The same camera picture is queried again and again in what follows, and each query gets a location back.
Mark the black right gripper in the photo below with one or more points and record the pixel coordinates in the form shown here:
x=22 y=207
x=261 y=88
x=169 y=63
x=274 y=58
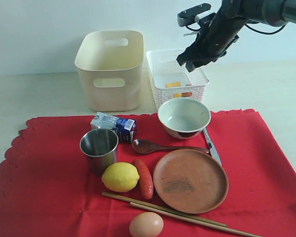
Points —
x=212 y=44

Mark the yellow cheese wedge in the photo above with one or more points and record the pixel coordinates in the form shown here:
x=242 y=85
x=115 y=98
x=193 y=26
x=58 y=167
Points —
x=173 y=84

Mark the blue white milk carton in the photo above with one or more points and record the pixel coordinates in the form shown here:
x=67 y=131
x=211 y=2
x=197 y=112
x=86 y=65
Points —
x=123 y=127

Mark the yellow lemon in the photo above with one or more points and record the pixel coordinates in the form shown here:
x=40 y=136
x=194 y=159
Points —
x=120 y=177

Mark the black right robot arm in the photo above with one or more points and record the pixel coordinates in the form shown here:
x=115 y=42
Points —
x=276 y=13

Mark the white perforated plastic basket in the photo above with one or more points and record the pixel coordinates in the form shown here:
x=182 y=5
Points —
x=163 y=68

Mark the pale green ceramic bowl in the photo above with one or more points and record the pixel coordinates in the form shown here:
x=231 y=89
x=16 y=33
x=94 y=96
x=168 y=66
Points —
x=183 y=118

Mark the silver table knife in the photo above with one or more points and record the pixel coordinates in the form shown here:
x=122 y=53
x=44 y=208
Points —
x=212 y=149

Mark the cream plastic storage bin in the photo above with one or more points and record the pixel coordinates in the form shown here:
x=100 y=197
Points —
x=109 y=65

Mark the dark wooden spoon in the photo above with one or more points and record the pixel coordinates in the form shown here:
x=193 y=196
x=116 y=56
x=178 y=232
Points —
x=144 y=146

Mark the brown clay plate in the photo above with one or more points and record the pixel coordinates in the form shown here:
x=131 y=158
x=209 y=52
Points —
x=190 y=181

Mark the stainless steel cup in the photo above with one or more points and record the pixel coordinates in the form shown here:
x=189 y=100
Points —
x=100 y=149

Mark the red sausage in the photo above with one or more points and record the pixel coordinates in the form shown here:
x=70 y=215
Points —
x=145 y=180

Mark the upper wooden chopstick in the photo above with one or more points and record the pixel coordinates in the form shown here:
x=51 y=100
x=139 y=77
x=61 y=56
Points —
x=165 y=209

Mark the wooden chopstick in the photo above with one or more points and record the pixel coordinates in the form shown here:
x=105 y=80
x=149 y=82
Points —
x=165 y=209
x=201 y=223

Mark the lower wooden chopstick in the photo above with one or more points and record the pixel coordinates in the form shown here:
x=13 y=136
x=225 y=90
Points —
x=201 y=223

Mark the brown egg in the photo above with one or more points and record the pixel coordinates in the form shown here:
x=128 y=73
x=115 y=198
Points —
x=146 y=224

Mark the red scalloped cloth mat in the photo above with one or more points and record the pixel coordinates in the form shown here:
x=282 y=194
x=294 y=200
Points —
x=48 y=190

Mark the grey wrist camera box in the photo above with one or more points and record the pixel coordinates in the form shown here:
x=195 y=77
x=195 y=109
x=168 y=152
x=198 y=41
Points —
x=186 y=17

